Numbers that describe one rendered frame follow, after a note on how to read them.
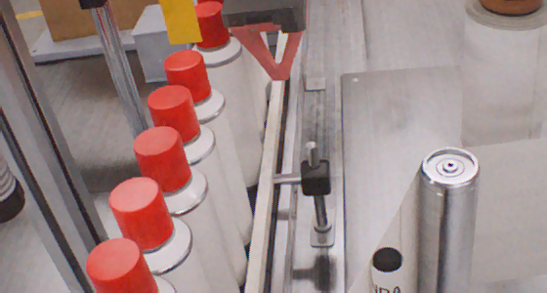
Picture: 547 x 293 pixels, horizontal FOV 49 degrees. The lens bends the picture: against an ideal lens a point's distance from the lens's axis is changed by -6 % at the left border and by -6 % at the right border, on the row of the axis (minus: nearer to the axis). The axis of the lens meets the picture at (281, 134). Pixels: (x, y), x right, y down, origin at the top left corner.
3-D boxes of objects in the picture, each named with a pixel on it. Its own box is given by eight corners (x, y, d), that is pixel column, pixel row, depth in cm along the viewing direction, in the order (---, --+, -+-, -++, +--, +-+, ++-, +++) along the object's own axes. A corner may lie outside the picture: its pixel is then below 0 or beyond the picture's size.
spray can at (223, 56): (267, 189, 67) (231, 18, 55) (219, 194, 67) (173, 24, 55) (269, 158, 71) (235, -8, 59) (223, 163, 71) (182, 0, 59)
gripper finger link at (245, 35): (316, 50, 63) (305, -36, 57) (315, 90, 57) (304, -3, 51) (249, 57, 64) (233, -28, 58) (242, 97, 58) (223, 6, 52)
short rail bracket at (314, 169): (336, 237, 67) (325, 150, 59) (309, 238, 67) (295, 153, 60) (336, 216, 69) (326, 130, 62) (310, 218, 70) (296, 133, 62)
